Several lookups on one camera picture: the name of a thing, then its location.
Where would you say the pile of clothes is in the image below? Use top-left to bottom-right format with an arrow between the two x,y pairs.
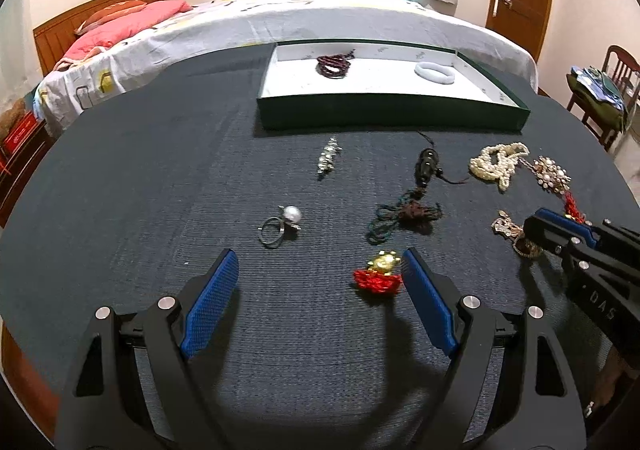
566,65 -> 632,133

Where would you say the gold rhinestone brooch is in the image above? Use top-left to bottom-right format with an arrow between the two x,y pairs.
491,210 -> 525,241

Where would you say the orange pillow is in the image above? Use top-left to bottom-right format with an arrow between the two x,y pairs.
75,0 -> 148,35

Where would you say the pink pillow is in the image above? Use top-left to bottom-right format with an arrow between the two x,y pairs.
52,0 -> 193,66

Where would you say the bed with patterned white sheet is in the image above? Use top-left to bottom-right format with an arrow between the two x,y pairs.
32,0 -> 538,136

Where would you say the red gold ornament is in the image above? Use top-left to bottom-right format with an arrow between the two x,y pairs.
353,251 -> 403,298

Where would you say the green tray box white inside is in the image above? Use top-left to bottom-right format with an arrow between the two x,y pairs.
256,41 -> 530,133

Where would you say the wooden headboard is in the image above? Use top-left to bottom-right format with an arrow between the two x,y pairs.
32,0 -> 165,76

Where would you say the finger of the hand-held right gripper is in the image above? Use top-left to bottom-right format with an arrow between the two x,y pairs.
522,216 -> 583,261
534,207 -> 640,256

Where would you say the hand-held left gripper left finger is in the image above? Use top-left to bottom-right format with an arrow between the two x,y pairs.
52,248 -> 241,450

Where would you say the cream pearl necklace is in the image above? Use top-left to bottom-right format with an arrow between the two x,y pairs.
468,142 -> 531,193

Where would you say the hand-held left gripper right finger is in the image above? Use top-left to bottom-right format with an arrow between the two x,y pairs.
401,247 -> 588,450

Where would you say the black pendant with cord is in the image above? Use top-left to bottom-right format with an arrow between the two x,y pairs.
414,130 -> 471,188

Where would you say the silver pearl ring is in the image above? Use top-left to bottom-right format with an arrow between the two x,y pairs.
257,205 -> 303,248

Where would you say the red box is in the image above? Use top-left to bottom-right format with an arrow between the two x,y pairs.
0,112 -> 41,156

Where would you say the green brown tassel necklace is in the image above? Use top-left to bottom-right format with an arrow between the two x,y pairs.
366,187 -> 443,246

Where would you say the wooden chair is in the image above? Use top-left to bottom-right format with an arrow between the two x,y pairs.
567,45 -> 640,151

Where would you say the silver crystal brooch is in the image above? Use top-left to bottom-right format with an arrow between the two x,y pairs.
316,136 -> 343,176

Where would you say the pearl flower brooch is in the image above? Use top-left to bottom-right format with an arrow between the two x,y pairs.
530,156 -> 571,196

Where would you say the dark red bead bracelet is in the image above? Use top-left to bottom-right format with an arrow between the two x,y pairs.
316,50 -> 357,80

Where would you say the wooden nightstand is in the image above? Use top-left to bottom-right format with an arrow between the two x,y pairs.
0,120 -> 56,226

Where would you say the white jade bangle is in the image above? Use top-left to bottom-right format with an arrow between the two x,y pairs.
415,62 -> 456,85

